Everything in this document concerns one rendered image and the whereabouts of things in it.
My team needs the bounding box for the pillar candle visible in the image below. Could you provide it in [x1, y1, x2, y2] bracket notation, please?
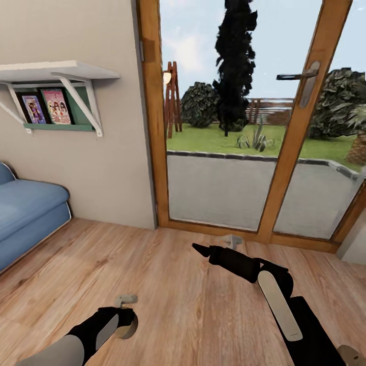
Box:
[337, 345, 366, 366]
[112, 315, 138, 340]

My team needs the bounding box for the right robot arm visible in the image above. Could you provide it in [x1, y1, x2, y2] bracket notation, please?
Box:
[192, 234, 346, 366]

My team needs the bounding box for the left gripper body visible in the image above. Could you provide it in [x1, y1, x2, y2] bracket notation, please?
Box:
[116, 308, 134, 328]

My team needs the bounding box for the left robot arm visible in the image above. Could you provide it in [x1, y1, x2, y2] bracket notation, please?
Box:
[13, 294, 138, 366]

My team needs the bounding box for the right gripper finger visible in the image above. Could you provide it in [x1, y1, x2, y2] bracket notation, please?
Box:
[192, 243, 211, 257]

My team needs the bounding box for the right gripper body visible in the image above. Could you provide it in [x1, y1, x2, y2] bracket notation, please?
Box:
[209, 246, 244, 275]

